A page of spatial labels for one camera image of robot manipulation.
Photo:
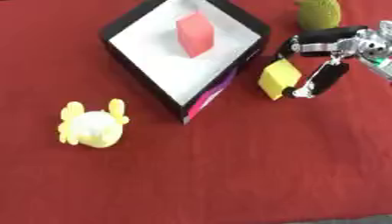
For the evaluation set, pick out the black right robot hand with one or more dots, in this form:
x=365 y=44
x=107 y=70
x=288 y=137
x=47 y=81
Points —
x=326 y=38

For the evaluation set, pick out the yellow block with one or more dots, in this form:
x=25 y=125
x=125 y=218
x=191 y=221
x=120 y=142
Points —
x=278 y=77

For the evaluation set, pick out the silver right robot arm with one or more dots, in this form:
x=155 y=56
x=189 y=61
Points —
x=383 y=62

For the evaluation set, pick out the black box with white inside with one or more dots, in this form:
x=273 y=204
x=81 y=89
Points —
x=184 y=58

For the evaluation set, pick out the green soft toy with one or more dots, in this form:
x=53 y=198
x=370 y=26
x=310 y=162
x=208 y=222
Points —
x=319 y=13

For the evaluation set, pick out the red block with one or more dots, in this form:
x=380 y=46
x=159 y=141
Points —
x=195 y=34

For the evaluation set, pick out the yellow and white soft toy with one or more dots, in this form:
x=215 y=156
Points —
x=94 y=125

